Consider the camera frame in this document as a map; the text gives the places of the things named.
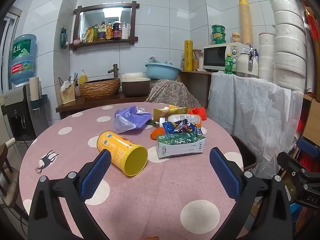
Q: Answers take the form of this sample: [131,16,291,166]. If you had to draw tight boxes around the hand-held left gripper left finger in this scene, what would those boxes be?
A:
[27,149,113,240]

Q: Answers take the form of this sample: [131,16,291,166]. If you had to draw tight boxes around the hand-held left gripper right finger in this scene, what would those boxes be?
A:
[209,147,293,240]

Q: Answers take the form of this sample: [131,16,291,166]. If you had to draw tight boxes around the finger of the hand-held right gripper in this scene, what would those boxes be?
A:
[276,151,314,189]
[298,138,320,158]

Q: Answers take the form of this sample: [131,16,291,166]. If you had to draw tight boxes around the brown trash bin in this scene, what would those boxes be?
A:
[230,134,258,178]

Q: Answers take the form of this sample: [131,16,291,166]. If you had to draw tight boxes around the yellow cylindrical canister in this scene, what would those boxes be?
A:
[97,130,148,177]

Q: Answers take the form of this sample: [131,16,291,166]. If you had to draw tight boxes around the green and white milk carton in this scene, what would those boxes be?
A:
[156,131,206,159]

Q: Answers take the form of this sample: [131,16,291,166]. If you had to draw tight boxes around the purple plastic bag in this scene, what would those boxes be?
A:
[113,106,153,134]

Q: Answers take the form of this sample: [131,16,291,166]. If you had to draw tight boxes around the red foam net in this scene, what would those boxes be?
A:
[188,107,208,121]

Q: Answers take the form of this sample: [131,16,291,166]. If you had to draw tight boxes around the blue snack packet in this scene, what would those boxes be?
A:
[162,120,202,135]

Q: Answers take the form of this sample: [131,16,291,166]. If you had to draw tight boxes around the white drink bottle orange cap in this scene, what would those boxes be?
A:
[159,114,202,128]

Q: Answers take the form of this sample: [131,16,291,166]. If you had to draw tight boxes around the yellow snack packet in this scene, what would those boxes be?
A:
[153,106,191,120]

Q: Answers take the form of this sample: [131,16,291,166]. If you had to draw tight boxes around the pink polka-dot tablecloth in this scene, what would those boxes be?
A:
[19,102,244,240]

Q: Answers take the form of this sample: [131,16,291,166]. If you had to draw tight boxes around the white plastic sheet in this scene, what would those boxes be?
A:
[208,70,304,179]

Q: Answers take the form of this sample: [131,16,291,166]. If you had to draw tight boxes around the beige utensil holder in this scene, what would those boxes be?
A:
[59,84,76,104]

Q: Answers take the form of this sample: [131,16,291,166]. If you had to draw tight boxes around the woven sink basin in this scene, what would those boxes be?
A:
[79,78,121,99]

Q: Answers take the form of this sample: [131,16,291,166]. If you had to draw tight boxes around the wooden stool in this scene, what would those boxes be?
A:
[0,137,29,220]

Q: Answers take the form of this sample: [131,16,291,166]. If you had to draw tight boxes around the stack of large white bowls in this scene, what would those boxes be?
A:
[267,0,307,93]

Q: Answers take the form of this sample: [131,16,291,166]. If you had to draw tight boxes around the brown plastic basin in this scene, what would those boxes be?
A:
[121,79,151,97]

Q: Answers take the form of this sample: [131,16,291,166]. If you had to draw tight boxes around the stack of white tubs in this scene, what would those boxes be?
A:
[258,32,275,82]

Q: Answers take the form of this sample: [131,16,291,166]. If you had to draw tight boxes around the floral cloth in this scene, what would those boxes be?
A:
[145,79,202,109]

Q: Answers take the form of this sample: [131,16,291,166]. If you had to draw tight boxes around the cream electric kettle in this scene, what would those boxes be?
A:
[236,44,259,78]

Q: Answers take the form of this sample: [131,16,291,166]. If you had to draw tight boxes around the cream plastic basin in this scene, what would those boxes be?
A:
[121,72,150,82]

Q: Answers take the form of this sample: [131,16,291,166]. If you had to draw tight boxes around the bronze faucet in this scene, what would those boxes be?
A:
[107,64,118,78]

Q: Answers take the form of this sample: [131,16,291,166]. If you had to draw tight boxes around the paper cup dispenser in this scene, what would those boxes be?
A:
[27,76,49,115]

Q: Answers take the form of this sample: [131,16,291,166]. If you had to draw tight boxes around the green soda bottle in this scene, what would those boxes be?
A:
[224,54,233,75]

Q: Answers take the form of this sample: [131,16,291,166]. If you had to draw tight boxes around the water dispenser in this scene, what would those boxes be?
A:
[0,84,38,147]

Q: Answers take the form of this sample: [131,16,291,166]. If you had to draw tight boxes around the glass jar wooden lid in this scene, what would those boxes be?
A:
[192,49,203,70]

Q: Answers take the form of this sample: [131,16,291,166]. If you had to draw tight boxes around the white microwave oven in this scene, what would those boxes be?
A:
[202,42,250,72]

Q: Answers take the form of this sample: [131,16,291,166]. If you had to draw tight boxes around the light blue plastic basin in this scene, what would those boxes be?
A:
[145,64,182,80]

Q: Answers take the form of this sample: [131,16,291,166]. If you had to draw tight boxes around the yellow wrap roll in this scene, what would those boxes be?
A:
[184,40,193,71]

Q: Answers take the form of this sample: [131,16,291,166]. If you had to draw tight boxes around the red hanging ornament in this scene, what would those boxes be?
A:
[300,0,320,43]

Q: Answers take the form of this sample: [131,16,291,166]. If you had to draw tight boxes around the grey plastic bag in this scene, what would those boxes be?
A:
[146,56,173,67]

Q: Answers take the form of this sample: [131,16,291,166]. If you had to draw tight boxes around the wooden framed mirror shelf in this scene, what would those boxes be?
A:
[69,2,140,51]

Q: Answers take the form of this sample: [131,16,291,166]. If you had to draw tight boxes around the yellow green seasoning packets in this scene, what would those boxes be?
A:
[81,27,94,43]

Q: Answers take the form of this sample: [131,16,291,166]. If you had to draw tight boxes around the stack of tan paper cups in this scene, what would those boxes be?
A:
[239,0,253,46]

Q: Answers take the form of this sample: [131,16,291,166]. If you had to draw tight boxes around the blue water jug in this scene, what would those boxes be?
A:
[10,34,37,85]

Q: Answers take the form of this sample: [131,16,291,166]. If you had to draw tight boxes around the dark soy sauce bottle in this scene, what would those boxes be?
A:
[112,18,122,40]

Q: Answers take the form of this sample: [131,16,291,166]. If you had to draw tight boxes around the green wall holder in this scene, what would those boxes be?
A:
[60,27,68,49]

